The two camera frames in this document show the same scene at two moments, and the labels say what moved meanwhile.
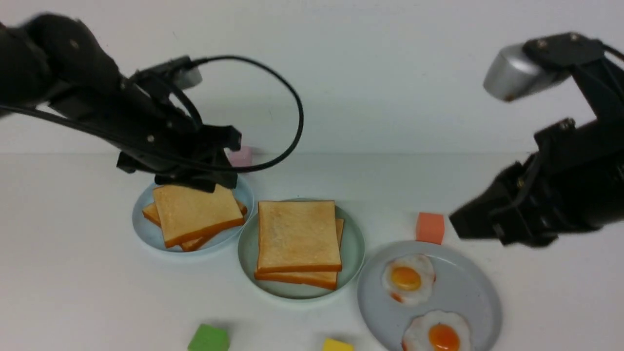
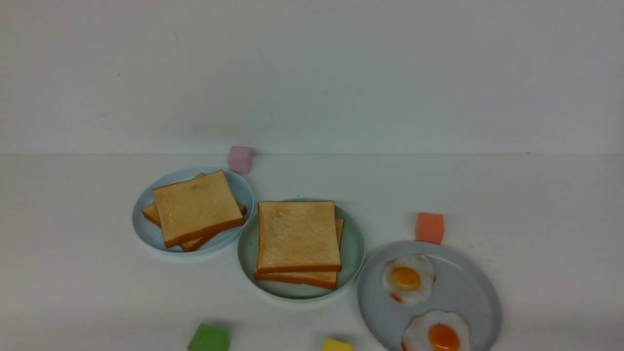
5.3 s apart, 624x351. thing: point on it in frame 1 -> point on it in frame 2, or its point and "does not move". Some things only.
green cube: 207,338 does not move
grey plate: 464,285 does not move
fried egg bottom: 437,331 does not move
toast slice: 326,279 -> 298,236
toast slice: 298,236 -> 327,280
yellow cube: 330,344 does not move
